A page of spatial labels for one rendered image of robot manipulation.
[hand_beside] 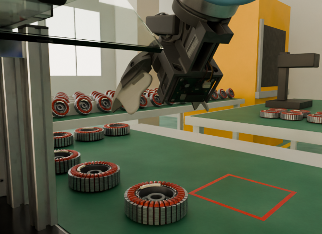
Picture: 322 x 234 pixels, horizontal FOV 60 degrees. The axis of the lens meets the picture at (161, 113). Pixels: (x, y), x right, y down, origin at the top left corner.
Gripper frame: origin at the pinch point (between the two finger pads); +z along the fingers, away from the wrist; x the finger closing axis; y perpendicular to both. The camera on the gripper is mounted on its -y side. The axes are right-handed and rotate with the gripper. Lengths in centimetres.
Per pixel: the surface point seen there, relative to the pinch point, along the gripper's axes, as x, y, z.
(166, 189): 3.1, 9.6, 12.0
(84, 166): -9.2, -4.1, 24.2
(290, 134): 86, -22, 45
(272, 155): 47, -2, 25
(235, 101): 163, -127, 135
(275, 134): 83, -26, 50
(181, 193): 4.0, 12.2, 9.0
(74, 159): -10.7, -9.6, 29.6
